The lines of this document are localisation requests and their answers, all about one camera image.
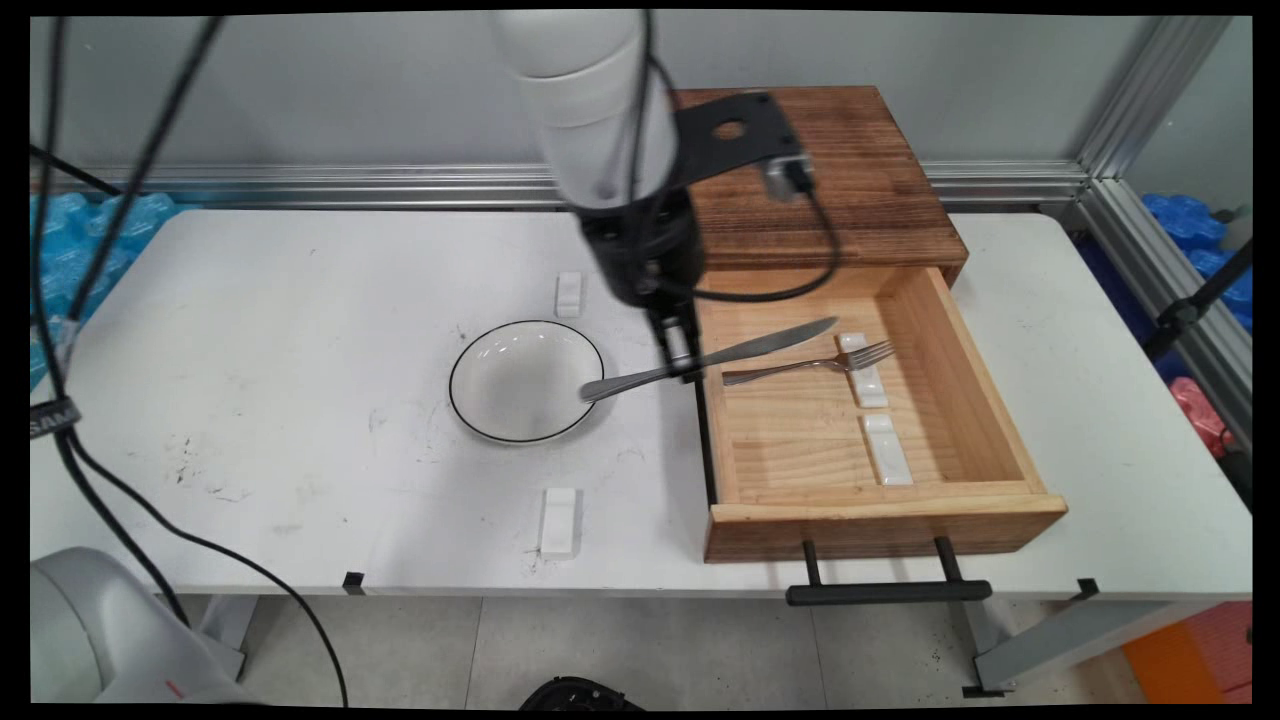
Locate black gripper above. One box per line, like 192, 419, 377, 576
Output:
580, 188, 707, 385

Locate silver table knife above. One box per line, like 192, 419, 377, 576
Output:
580, 317, 839, 404

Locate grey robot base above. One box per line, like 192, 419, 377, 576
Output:
30, 547, 261, 706

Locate silver fork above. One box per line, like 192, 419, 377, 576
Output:
722, 340, 896, 387

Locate light wooden drawer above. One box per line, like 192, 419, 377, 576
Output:
690, 265, 1069, 564

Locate white plate with black rim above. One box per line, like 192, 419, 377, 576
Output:
448, 320, 606, 445

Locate dark wooden cabinet box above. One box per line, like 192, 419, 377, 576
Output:
668, 86, 969, 341

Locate black round floor object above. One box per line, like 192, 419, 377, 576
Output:
520, 677, 646, 711

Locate grey table leg with foot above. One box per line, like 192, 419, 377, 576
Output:
962, 600, 1217, 699

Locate black tripod stand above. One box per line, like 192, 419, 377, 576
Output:
1143, 240, 1253, 361

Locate blue bubble wrap pile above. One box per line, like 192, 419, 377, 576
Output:
1140, 193, 1253, 336

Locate pink plastic object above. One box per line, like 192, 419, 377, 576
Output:
1170, 377, 1234, 459

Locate orange box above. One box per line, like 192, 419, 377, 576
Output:
1122, 602, 1253, 706

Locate blue bubble wrap sheet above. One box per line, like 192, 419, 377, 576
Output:
30, 192, 179, 391

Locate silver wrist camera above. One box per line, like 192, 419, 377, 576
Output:
765, 155, 817, 202

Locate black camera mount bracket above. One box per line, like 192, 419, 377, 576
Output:
672, 92, 804, 187

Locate black drawer handle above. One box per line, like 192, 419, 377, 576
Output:
786, 537, 993, 607

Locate long aluminium frame rail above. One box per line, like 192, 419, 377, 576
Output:
30, 160, 1091, 212

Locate short aluminium frame rail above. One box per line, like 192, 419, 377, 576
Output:
1072, 178, 1253, 453

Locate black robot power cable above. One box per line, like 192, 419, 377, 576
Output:
30, 15, 350, 707

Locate aluminium frame post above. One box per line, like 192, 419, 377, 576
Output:
1075, 15, 1237, 183

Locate thin black background cable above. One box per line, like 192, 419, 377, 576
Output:
30, 145, 123, 197

